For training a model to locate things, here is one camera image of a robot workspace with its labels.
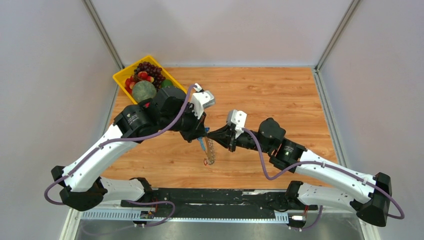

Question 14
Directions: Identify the yellow plastic fruit basket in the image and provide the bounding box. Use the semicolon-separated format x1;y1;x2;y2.
113;55;187;104

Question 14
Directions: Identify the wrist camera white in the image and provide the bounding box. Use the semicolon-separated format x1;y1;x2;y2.
190;83;216;120
226;109;248;139

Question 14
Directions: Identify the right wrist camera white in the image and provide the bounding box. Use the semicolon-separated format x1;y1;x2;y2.
226;109;248;139

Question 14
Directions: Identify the dark purple grape bunch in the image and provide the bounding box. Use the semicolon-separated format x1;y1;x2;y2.
133;61;166;89

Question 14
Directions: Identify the dark green lime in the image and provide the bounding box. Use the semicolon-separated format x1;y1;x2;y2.
160;79;174;88

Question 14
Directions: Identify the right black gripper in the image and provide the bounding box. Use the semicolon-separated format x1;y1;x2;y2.
207;124;273;155

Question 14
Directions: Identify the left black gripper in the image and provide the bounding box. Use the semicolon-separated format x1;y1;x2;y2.
159;102;208;144

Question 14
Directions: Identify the green melon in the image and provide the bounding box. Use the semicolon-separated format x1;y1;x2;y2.
132;81;157;103

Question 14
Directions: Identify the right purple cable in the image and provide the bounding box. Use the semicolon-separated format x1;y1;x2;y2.
243;127;406;232

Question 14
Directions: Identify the metal key plate blue handle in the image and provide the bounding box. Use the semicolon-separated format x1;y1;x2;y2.
198;137;216;166

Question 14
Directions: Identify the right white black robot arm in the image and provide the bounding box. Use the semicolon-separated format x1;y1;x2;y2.
207;117;392;227

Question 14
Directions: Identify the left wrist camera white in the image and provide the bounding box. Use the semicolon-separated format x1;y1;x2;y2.
190;83;216;120

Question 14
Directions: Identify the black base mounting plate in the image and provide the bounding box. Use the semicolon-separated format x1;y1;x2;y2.
120;188;318;227

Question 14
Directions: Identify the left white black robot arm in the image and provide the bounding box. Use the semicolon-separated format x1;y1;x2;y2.
51;84;216;212

